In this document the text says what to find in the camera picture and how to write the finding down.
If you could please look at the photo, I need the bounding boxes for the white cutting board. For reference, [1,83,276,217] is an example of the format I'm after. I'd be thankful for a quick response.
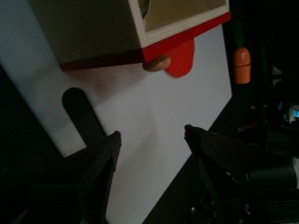
[0,0,234,224]

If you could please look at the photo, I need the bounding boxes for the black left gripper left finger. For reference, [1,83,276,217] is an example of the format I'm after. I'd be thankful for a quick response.
[75,130,124,224]

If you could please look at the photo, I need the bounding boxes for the wooden drawer box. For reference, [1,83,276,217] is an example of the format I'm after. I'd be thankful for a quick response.
[27,0,231,73]

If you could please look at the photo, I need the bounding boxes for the orange toy carrot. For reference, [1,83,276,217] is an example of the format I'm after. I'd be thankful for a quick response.
[231,20,254,86]

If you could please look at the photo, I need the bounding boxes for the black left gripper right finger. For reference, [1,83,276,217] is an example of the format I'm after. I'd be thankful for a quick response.
[183,123,299,224]

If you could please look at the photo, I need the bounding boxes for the red-fronted drawer with wooden knob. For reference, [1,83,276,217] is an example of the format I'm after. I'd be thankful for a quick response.
[140,11,234,74]

